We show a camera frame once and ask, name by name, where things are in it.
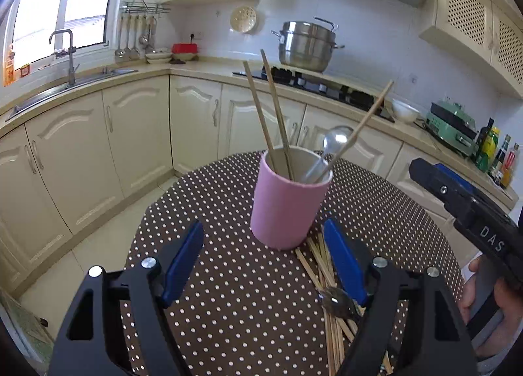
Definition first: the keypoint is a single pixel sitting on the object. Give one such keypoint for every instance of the white ceramic bowl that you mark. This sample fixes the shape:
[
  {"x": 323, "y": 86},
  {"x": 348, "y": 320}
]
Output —
[{"x": 404, "y": 112}]

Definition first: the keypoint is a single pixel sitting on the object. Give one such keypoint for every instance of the window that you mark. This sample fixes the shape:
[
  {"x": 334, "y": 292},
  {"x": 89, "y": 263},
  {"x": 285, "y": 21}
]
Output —
[{"x": 35, "y": 20}]

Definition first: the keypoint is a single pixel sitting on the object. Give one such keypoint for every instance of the pink utensil cup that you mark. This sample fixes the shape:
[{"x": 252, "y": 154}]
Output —
[{"x": 284, "y": 210}]

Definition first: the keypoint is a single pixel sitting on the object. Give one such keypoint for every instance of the red label bottle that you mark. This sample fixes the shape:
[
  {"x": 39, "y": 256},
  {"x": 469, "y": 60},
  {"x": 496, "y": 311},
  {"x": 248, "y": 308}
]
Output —
[{"x": 509, "y": 166}]

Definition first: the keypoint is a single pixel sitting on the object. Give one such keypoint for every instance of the round cream wall plate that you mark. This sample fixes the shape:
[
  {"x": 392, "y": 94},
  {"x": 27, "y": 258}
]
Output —
[{"x": 243, "y": 19}]

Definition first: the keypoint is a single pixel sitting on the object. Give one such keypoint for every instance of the dark oil bottle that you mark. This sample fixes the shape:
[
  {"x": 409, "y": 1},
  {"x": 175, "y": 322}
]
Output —
[{"x": 482, "y": 138}]

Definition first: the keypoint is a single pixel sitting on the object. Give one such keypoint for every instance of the black gas stove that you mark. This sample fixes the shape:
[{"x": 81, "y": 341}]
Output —
[{"x": 334, "y": 91}]

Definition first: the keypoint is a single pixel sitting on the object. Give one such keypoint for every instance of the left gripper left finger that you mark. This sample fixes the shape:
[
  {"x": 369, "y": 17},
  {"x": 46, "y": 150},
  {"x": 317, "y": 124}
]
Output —
[{"x": 91, "y": 338}]

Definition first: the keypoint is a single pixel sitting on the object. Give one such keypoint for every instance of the leaning wooden chopstick in cup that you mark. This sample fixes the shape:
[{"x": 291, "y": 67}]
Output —
[{"x": 331, "y": 159}]

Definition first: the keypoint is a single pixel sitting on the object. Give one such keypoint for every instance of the right upper cabinet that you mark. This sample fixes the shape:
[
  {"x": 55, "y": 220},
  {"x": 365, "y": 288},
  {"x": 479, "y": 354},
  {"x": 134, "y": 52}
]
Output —
[{"x": 479, "y": 34}]

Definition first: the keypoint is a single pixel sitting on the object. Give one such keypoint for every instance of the steel kitchen sink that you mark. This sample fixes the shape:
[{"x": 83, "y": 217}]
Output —
[{"x": 48, "y": 94}]

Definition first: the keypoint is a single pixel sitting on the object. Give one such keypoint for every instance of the hanging steel spoon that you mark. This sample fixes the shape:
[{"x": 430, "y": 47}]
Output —
[{"x": 134, "y": 52}]

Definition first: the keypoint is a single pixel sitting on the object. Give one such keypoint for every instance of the grey sleeve right forearm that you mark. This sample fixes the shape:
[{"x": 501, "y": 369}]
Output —
[{"x": 494, "y": 350}]

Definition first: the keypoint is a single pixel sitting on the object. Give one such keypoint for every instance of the stacked white dishes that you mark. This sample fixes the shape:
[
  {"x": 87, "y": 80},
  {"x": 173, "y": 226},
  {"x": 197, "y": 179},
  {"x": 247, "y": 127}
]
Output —
[{"x": 158, "y": 57}]

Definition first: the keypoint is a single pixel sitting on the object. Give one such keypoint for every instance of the cream lower cabinets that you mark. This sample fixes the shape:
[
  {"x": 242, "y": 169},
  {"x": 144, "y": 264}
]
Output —
[{"x": 70, "y": 162}]

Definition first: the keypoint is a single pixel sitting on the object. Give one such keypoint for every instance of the red container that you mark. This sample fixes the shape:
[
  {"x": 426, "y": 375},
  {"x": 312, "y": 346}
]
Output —
[{"x": 184, "y": 48}]

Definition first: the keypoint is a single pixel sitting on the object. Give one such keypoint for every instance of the green electric cooker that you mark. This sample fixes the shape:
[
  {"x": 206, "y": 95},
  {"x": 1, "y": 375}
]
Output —
[{"x": 450, "y": 124}]

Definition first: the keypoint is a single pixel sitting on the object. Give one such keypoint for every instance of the person's right hand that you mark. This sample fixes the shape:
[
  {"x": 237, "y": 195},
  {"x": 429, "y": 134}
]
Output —
[{"x": 506, "y": 299}]

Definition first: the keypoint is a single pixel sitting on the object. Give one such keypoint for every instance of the dark soy sauce bottle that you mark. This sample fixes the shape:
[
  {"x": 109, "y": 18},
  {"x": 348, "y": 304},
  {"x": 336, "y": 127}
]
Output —
[{"x": 499, "y": 159}]

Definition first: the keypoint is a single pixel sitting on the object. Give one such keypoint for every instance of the steel steamer pot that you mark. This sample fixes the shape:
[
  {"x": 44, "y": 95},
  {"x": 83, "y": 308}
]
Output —
[{"x": 307, "y": 45}]

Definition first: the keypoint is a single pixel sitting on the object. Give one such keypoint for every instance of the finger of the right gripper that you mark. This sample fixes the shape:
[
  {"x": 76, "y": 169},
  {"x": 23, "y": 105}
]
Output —
[
  {"x": 454, "y": 197},
  {"x": 455, "y": 176}
]

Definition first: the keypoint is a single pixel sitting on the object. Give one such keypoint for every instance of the steel spoon in cup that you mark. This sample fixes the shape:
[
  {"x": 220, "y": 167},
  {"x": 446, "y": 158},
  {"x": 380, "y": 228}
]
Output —
[{"x": 333, "y": 142}]

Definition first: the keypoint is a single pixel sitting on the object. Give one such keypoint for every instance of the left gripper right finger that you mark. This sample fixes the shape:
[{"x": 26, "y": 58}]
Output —
[{"x": 434, "y": 341}]

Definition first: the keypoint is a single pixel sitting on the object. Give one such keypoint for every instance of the wall utensil rack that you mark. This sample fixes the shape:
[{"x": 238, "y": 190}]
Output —
[{"x": 143, "y": 7}]

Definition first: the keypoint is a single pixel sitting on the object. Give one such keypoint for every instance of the hanging steel ladle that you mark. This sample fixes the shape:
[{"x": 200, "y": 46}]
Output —
[{"x": 119, "y": 53}]

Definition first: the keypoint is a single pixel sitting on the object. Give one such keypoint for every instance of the yellow green bottle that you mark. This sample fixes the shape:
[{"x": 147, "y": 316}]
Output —
[{"x": 488, "y": 149}]

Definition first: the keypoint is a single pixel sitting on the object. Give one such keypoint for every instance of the chrome kitchen faucet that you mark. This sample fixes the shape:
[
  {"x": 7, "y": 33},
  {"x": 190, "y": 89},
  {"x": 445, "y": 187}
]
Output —
[{"x": 69, "y": 52}]

